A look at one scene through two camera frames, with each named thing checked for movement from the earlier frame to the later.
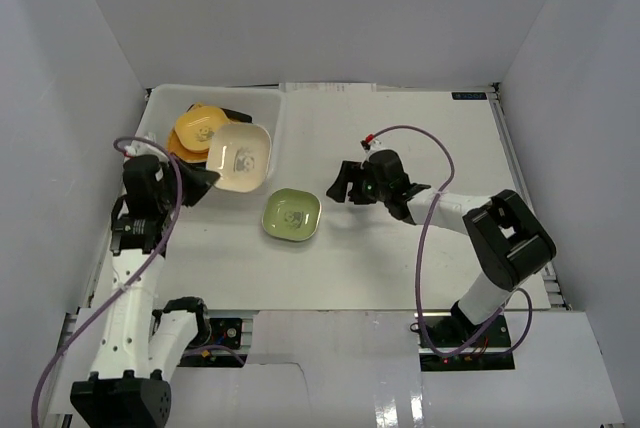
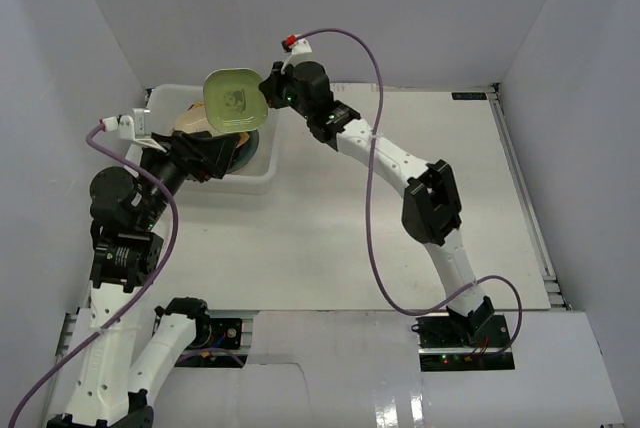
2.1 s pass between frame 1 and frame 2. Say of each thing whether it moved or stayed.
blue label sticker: stayed
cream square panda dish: moved
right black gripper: moved
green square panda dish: moved
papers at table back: stayed
